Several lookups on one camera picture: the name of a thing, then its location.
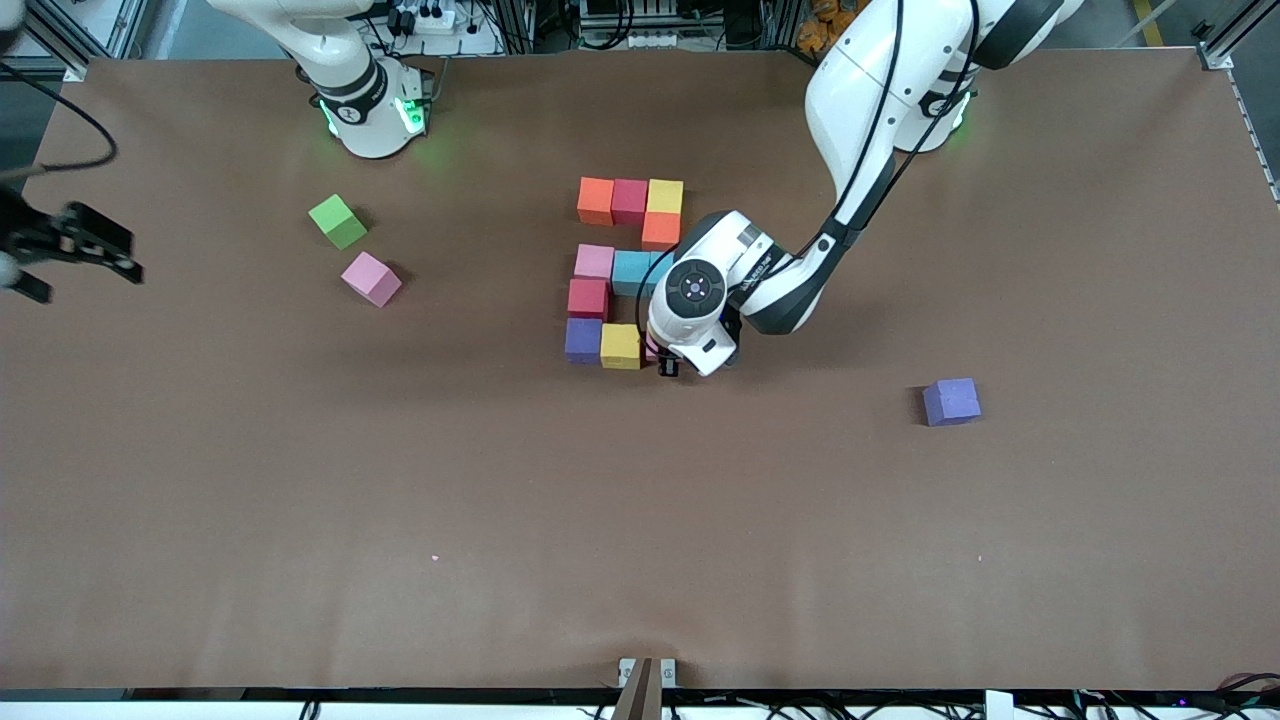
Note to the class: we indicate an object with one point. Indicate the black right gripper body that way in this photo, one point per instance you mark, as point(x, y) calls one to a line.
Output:
point(28, 238)

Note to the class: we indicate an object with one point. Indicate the pink foam cube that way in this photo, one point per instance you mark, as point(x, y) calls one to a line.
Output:
point(370, 278)
point(650, 350)
point(594, 262)

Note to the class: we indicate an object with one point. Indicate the yellow foam cube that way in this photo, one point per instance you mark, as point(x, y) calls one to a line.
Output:
point(665, 196)
point(620, 346)

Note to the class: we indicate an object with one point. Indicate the purple foam cube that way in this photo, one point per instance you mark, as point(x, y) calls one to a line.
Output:
point(951, 401)
point(583, 340)

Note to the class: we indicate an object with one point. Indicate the blue foam cube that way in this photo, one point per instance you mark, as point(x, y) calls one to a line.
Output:
point(657, 262)
point(630, 272)

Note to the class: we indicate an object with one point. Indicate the red foam cube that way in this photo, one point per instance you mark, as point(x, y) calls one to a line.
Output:
point(588, 298)
point(630, 200)

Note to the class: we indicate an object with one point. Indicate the orange foam cube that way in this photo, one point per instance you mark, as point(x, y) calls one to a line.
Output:
point(660, 232)
point(596, 202)

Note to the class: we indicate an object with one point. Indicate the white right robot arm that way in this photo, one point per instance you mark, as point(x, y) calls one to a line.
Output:
point(360, 110)

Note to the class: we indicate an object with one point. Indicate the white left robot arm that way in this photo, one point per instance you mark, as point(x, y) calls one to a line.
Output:
point(700, 300)

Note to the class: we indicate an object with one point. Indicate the green foam cube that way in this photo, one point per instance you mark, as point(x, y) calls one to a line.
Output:
point(337, 222)

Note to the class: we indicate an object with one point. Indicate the white socket strip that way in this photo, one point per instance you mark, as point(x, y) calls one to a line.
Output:
point(655, 40)

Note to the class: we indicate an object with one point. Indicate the orange snack packets pile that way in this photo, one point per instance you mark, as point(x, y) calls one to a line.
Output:
point(825, 28)

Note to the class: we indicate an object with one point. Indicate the white power strip with plugs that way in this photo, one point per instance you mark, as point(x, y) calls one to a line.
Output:
point(430, 18)

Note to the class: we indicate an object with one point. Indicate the aluminium frame corner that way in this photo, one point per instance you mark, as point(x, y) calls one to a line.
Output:
point(1212, 58)
point(75, 70)

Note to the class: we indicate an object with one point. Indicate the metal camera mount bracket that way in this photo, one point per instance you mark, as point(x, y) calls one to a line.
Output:
point(647, 690)

